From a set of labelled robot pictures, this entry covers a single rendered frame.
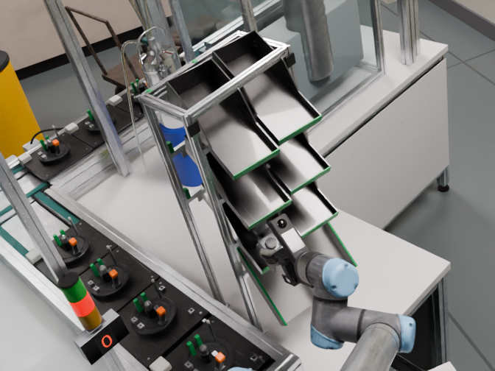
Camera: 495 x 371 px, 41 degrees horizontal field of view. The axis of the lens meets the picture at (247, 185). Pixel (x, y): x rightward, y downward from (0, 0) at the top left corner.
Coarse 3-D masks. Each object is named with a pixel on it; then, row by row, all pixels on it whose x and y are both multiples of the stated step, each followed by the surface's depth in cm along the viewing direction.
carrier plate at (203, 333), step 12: (204, 324) 190; (216, 324) 189; (192, 336) 188; (204, 336) 187; (216, 336) 186; (228, 336) 185; (240, 336) 184; (180, 348) 185; (240, 348) 181; (252, 348) 180; (168, 360) 183; (180, 360) 182; (240, 360) 178; (264, 360) 176
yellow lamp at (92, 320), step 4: (96, 308) 158; (92, 312) 156; (96, 312) 158; (88, 316) 156; (92, 316) 157; (96, 316) 158; (100, 316) 160; (80, 320) 157; (84, 320) 156; (88, 320) 157; (92, 320) 157; (96, 320) 158; (100, 320) 159; (84, 324) 157; (88, 324) 157; (92, 324) 158; (96, 324) 158; (88, 328) 158; (92, 328) 158
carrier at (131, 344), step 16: (176, 288) 203; (128, 304) 203; (144, 304) 191; (160, 304) 197; (176, 304) 198; (192, 304) 197; (128, 320) 198; (144, 320) 193; (176, 320) 193; (192, 320) 192; (128, 336) 193; (144, 336) 190; (160, 336) 190; (176, 336) 189; (128, 352) 190; (144, 352) 187; (160, 352) 186
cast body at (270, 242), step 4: (260, 236) 173; (268, 236) 169; (272, 236) 169; (260, 240) 168; (264, 240) 168; (268, 240) 167; (272, 240) 167; (276, 240) 168; (256, 244) 171; (260, 244) 168; (264, 244) 167; (268, 244) 166; (272, 244) 166; (276, 244) 167; (280, 244) 168; (256, 248) 172; (260, 248) 170; (264, 248) 167; (268, 248) 167; (272, 248) 166; (276, 248) 167; (280, 248) 168
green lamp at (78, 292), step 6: (78, 282) 150; (60, 288) 150; (72, 288) 150; (78, 288) 151; (84, 288) 153; (66, 294) 151; (72, 294) 151; (78, 294) 151; (84, 294) 153; (72, 300) 152; (78, 300) 152
